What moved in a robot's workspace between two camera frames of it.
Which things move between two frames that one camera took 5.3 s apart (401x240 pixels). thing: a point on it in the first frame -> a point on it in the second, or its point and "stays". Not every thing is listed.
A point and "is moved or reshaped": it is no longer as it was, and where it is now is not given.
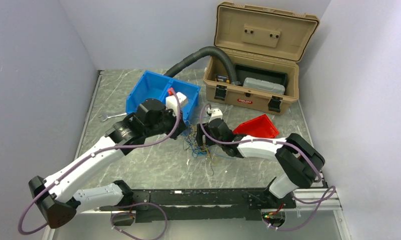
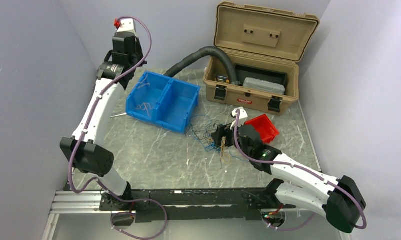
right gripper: (200, 137) -> (221, 131)
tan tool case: (257, 50) stays
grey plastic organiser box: (263, 85) stays
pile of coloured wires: (209, 158) is moved or reshaped
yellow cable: (203, 148) -> (224, 157)
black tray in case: (243, 71) stays
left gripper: (181, 127) -> (138, 48)
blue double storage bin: (150, 85) stays
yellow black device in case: (223, 78) stays
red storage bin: (261, 126) stays
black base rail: (207, 204) stays
